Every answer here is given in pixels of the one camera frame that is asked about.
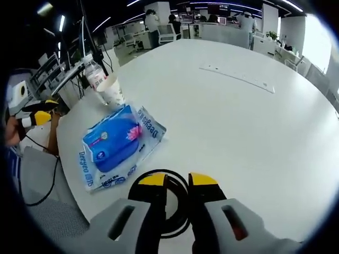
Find clear bag with blue pad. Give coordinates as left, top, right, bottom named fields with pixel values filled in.
left=76, top=105, right=167, bottom=194

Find person's left hand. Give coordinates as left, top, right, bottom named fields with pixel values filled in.
left=4, top=117, right=21, bottom=146

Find printed paper cup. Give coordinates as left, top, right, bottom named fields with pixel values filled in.
left=95, top=74, right=128, bottom=110

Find laptop on stand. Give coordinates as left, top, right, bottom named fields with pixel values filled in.
left=51, top=15, right=94, bottom=96

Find white office chair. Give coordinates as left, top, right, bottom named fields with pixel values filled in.
left=157, top=24, right=177, bottom=43

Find black tripod stand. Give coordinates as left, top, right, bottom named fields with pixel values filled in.
left=78, top=0, right=110, bottom=78

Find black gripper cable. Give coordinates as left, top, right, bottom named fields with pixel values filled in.
left=24, top=134, right=61, bottom=206

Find blue tissue pack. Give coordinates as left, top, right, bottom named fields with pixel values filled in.
left=82, top=104, right=145, bottom=165

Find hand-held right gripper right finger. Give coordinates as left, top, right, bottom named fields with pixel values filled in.
left=188, top=172, right=302, bottom=254

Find clear plastic water bottle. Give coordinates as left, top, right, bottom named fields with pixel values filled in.
left=84, top=56, right=110, bottom=105

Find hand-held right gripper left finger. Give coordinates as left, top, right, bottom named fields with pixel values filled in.
left=89, top=174, right=168, bottom=254

